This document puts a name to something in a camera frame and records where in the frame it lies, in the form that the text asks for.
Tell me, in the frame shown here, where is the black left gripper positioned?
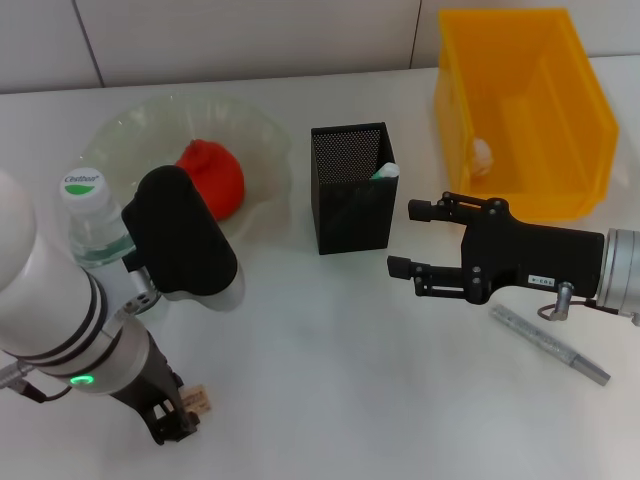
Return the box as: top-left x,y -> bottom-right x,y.
111,338 -> 202,447

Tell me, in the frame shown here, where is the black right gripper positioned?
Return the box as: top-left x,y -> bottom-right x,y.
386,190 -> 607,306

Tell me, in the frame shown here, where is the tan eraser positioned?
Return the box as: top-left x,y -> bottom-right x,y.
181,383 -> 214,414

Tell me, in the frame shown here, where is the green utility knife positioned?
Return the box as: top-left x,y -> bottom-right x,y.
368,162 -> 402,184

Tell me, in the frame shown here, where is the white paper ball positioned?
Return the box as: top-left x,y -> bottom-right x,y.
471,138 -> 497,178

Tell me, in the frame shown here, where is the red-orange knitted orange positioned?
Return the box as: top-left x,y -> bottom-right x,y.
174,139 -> 247,222

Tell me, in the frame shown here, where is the clear water bottle green label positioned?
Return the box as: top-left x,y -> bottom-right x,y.
59,166 -> 140,269

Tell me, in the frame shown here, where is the black mesh pen holder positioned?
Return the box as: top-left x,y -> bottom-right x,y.
310,121 -> 401,256

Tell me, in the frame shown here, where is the grey glitter pen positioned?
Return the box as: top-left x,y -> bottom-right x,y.
490,304 -> 612,388

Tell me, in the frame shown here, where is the green glass fruit plate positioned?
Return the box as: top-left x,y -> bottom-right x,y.
79,92 -> 295,246

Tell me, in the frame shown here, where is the yellow plastic bin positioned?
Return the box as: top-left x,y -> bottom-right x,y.
432,7 -> 621,224

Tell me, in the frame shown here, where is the right gripper cable with plug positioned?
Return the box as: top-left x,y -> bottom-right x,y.
537,281 -> 602,322

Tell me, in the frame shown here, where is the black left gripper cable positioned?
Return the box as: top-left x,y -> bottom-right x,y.
0,363 -> 72,404

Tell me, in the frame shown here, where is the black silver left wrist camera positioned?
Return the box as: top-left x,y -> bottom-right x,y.
121,165 -> 247,313

